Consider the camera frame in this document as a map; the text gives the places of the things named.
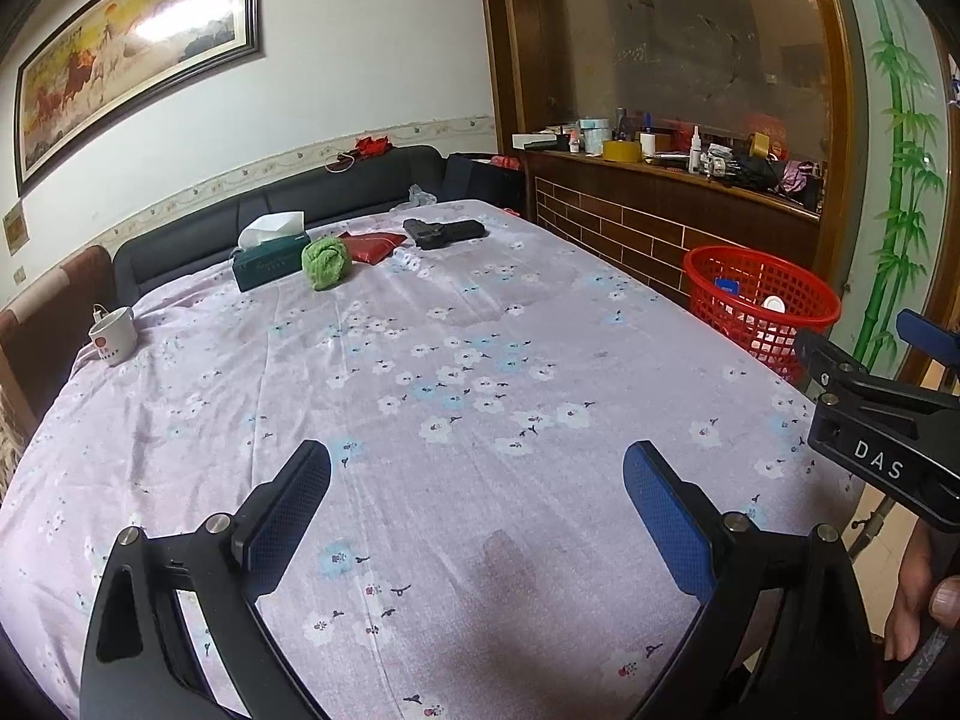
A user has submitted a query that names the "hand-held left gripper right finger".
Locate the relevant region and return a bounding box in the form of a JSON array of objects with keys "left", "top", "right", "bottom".
[{"left": 622, "top": 440, "right": 882, "bottom": 720}]

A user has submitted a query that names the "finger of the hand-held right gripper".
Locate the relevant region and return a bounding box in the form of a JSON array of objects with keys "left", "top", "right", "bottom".
[
  {"left": 896, "top": 309, "right": 960, "bottom": 391},
  {"left": 793, "top": 328, "right": 878, "bottom": 398}
]

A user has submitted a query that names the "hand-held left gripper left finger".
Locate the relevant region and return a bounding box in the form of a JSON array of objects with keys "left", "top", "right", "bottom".
[{"left": 79, "top": 439, "right": 332, "bottom": 720}]

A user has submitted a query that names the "red plastic basket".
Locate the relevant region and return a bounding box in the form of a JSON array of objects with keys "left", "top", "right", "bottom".
[{"left": 682, "top": 244, "right": 842, "bottom": 383}]

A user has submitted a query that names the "person's right hand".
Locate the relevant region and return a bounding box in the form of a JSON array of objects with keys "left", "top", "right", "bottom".
[{"left": 885, "top": 517, "right": 960, "bottom": 661}]

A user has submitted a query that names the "bamboo print glass panel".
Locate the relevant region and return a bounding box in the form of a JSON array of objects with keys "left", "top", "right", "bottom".
[{"left": 825, "top": 0, "right": 953, "bottom": 376}]

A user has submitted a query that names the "floral purple tablecloth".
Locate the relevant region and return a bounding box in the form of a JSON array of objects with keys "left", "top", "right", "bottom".
[{"left": 0, "top": 199, "right": 863, "bottom": 720}]

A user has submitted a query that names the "wooden brick-pattern counter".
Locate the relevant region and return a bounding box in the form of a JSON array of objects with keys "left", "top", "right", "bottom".
[{"left": 521, "top": 146, "right": 826, "bottom": 301}]

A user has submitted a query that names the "green tissue box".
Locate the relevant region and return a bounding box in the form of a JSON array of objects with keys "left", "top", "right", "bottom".
[{"left": 231, "top": 211, "right": 314, "bottom": 293}]

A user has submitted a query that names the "white ceramic cup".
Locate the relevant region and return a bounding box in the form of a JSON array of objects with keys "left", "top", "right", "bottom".
[{"left": 88, "top": 305, "right": 137, "bottom": 367}]

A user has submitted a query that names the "green cloth ball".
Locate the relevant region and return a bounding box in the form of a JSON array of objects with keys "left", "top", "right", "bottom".
[{"left": 301, "top": 237, "right": 352, "bottom": 292}]

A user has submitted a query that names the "red pouch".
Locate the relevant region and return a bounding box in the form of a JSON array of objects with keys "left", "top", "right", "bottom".
[{"left": 337, "top": 231, "right": 410, "bottom": 267}]

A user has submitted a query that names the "brown armchair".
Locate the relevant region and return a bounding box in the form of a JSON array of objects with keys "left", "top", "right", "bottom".
[{"left": 0, "top": 244, "right": 113, "bottom": 466}]

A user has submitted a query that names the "black wallet case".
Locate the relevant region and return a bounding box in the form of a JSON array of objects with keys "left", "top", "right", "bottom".
[{"left": 403, "top": 217, "right": 488, "bottom": 251}]

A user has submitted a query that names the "black leather sofa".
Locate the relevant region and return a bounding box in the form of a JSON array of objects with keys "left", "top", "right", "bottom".
[{"left": 112, "top": 144, "right": 526, "bottom": 301}]

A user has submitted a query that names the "framed horse painting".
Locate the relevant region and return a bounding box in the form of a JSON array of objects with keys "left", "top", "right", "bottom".
[{"left": 13, "top": 0, "right": 265, "bottom": 200}]

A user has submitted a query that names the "small yellow wall plaque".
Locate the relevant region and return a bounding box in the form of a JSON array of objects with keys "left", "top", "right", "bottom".
[{"left": 2, "top": 201, "right": 29, "bottom": 254}]

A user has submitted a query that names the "wooden partition frame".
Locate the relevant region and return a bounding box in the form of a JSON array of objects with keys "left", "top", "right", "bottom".
[{"left": 476, "top": 0, "right": 860, "bottom": 301}]

